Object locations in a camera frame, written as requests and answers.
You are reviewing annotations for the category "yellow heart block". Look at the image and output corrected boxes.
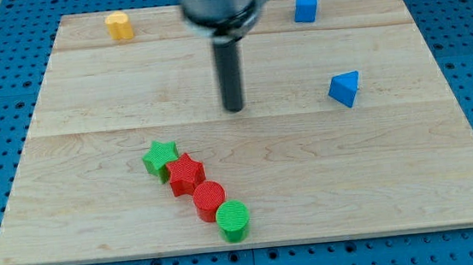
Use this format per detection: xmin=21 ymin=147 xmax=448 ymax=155
xmin=104 ymin=11 xmax=134 ymax=40

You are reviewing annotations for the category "green star block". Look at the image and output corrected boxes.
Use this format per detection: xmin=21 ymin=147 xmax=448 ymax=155
xmin=142 ymin=140 xmax=180 ymax=184

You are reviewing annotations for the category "blue triangular prism block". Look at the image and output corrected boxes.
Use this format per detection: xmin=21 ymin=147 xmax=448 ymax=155
xmin=328 ymin=71 xmax=359 ymax=108

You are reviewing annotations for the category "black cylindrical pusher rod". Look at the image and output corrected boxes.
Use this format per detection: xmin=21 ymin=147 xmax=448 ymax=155
xmin=213 ymin=41 xmax=245 ymax=112

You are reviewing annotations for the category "blue cube block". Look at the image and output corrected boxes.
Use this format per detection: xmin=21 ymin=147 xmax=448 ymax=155
xmin=294 ymin=0 xmax=318 ymax=23

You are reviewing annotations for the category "red star block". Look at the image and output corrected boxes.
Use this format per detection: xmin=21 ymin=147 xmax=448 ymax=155
xmin=166 ymin=153 xmax=206 ymax=197

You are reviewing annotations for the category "light wooden board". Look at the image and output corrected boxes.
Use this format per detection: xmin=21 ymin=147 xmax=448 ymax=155
xmin=0 ymin=0 xmax=473 ymax=265

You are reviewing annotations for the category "green cylinder block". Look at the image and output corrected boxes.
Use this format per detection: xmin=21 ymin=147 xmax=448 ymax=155
xmin=216 ymin=199 xmax=250 ymax=243

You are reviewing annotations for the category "red cylinder block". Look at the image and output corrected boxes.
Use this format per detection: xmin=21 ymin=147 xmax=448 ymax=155
xmin=192 ymin=180 xmax=226 ymax=222

